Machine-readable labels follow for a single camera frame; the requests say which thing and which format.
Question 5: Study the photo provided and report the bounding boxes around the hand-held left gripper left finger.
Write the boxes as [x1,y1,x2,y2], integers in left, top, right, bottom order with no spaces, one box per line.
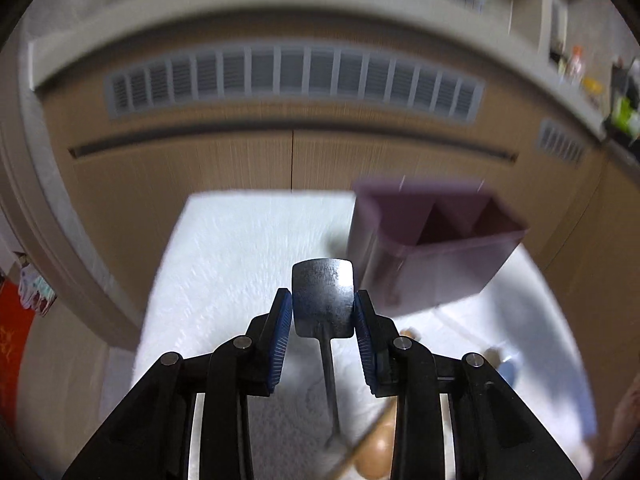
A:
[61,287,294,480]

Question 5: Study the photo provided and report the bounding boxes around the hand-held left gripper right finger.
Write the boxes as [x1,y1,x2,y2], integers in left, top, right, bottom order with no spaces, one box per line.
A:
[352,289,583,480]

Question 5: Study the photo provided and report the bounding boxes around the small metal spatula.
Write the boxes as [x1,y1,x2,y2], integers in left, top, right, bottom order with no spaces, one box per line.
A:
[291,257,357,449]

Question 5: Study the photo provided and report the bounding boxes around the purple plastic utensil holder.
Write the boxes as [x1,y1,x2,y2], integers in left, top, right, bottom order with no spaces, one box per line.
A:
[346,177,530,319]

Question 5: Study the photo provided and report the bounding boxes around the white textured towel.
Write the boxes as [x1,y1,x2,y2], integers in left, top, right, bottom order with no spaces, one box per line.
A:
[100,191,598,480]

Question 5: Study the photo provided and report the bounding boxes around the wooden spoon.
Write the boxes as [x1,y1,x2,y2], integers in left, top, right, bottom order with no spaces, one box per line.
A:
[325,402,397,480]

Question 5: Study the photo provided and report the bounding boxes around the blue slotted spatula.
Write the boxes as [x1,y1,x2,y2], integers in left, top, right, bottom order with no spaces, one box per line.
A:
[482,347,522,387]

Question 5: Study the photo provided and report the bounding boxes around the wooden kitchen cabinet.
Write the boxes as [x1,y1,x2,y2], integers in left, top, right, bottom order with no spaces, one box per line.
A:
[17,30,640,351]

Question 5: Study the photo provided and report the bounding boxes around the patterned hanging cloth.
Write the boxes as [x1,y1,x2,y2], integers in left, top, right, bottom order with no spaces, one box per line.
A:
[16,251,58,317]

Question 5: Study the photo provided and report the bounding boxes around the large grey vent grille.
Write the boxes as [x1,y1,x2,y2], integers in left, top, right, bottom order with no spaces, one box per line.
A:
[103,42,486,126]

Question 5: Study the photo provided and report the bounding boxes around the red panel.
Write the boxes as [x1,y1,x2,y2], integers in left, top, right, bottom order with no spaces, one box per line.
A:
[0,272,37,413]

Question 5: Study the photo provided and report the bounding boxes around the small grey vent grille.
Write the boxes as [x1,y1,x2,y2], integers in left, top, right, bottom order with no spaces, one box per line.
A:
[537,119,587,165]

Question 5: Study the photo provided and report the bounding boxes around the white stone countertop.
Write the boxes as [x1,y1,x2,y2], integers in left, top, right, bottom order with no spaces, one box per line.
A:
[27,0,618,147]

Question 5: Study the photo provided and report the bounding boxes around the bottles on countertop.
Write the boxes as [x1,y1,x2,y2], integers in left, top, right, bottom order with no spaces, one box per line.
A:
[606,59,640,142]

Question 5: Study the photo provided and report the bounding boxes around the clear bottle orange cap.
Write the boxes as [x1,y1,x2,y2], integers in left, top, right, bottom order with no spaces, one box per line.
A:
[567,46,586,85]

